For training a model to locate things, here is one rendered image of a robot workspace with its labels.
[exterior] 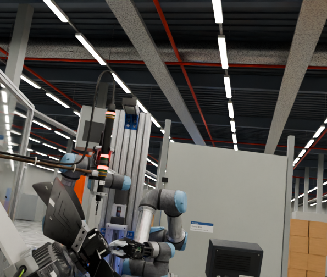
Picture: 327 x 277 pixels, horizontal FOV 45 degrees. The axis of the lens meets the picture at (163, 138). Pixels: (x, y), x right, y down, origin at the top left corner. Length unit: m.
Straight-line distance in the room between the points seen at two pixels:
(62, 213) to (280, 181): 2.64
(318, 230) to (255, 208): 6.11
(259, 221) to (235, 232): 0.24
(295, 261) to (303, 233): 0.64
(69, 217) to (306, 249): 8.50
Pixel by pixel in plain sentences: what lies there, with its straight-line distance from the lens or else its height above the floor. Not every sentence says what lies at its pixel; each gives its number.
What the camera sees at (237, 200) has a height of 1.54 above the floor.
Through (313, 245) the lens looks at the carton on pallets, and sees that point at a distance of 9.71.
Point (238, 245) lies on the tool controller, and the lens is 2.11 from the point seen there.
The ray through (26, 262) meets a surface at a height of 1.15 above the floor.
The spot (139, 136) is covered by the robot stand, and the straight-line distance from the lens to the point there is 2.73.
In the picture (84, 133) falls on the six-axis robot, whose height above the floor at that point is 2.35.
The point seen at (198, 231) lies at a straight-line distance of 3.56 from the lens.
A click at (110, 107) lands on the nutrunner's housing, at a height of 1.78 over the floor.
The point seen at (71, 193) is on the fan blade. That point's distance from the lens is 1.80.
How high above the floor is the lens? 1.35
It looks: 11 degrees up
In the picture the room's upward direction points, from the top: 7 degrees clockwise
